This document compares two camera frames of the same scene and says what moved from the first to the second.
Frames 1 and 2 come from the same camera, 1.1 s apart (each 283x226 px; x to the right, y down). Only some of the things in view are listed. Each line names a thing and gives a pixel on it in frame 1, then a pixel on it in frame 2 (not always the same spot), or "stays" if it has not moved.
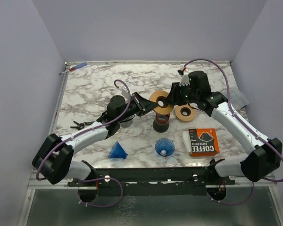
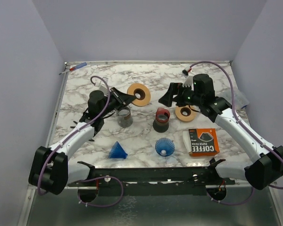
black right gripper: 173,97 stays
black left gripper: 143,105 -> 122,98
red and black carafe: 161,123 stays
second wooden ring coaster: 191,113 stays
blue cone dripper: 117,151 stays
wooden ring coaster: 159,109 -> 145,93
